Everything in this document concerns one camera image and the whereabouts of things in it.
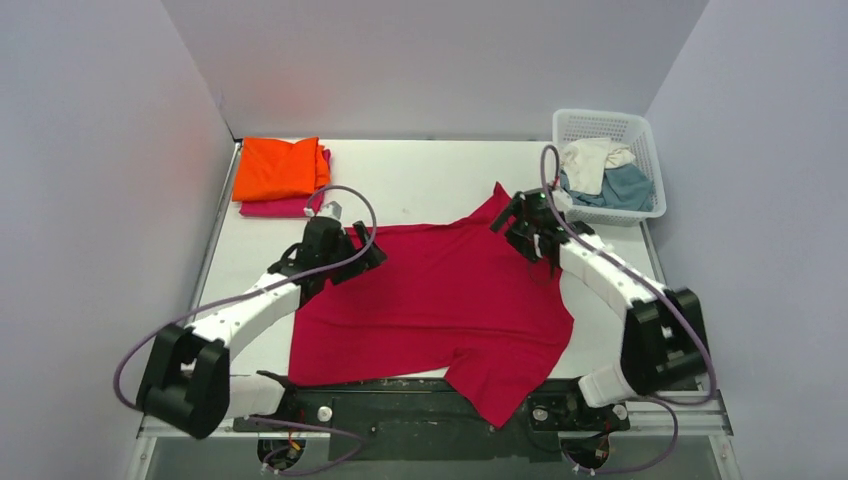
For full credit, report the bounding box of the red t-shirt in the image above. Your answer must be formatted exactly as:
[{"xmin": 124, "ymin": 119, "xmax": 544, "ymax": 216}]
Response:
[{"xmin": 288, "ymin": 185, "xmax": 574, "ymax": 427}]

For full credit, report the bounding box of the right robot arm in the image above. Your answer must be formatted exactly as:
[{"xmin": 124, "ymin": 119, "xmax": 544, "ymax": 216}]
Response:
[{"xmin": 491, "ymin": 189, "xmax": 717, "ymax": 429}]

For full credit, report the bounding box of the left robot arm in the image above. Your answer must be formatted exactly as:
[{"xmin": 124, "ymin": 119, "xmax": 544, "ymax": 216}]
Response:
[{"xmin": 135, "ymin": 216, "xmax": 387, "ymax": 439}]

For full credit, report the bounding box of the folded pink t-shirt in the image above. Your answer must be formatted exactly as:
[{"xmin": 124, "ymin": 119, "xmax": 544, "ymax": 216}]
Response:
[{"xmin": 238, "ymin": 147, "xmax": 331, "ymax": 218}]

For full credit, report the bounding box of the white cloth in basket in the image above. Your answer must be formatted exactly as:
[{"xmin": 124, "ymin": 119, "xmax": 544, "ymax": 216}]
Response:
[{"xmin": 559, "ymin": 137, "xmax": 636, "ymax": 195}]

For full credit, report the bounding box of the folded orange t-shirt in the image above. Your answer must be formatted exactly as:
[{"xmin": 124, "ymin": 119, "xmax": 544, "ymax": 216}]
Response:
[{"xmin": 232, "ymin": 137, "xmax": 331, "ymax": 202}]

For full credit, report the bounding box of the white plastic basket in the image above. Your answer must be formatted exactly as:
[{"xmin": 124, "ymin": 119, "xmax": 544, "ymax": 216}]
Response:
[{"xmin": 552, "ymin": 109, "xmax": 667, "ymax": 226}]

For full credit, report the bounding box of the blue cloth in basket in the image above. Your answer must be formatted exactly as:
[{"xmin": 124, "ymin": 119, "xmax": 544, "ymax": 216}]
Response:
[{"xmin": 561, "ymin": 164, "xmax": 655, "ymax": 212}]

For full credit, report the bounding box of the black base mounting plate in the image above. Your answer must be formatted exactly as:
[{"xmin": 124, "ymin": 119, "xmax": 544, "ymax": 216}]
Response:
[{"xmin": 233, "ymin": 378, "xmax": 630, "ymax": 464}]

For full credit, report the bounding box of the aluminium rail frame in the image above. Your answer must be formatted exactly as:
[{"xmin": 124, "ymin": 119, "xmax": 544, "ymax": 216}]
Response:
[{"xmin": 129, "ymin": 379, "xmax": 741, "ymax": 479}]

